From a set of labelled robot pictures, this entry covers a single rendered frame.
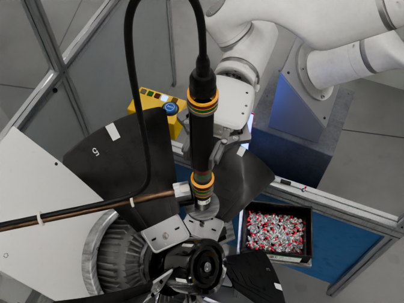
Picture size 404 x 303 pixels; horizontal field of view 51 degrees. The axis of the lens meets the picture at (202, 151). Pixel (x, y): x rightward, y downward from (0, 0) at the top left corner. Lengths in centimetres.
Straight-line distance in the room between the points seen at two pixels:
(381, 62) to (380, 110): 164
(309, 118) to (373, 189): 124
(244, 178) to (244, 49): 39
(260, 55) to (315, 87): 57
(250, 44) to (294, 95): 52
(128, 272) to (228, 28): 56
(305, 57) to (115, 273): 82
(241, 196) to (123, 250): 31
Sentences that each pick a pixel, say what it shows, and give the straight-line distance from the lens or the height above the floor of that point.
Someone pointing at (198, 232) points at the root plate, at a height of 119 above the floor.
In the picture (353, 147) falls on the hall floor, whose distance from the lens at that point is 265.
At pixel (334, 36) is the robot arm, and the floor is 162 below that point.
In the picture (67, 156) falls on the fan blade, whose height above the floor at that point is 141.
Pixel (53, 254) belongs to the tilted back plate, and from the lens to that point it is 102.
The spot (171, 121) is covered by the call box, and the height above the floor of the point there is 107.
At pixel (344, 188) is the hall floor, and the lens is 249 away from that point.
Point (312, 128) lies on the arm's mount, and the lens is 140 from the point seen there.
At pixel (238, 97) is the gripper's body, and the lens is 74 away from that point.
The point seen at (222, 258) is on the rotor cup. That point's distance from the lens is 95.
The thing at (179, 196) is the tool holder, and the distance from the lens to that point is 79.
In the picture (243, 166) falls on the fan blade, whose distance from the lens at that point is 109.
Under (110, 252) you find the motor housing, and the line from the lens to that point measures 102.
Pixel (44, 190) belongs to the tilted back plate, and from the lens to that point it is 101.
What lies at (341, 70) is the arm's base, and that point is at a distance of 128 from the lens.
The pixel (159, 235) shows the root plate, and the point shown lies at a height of 125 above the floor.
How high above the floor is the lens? 210
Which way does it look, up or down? 58 degrees down
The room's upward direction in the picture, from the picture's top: straight up
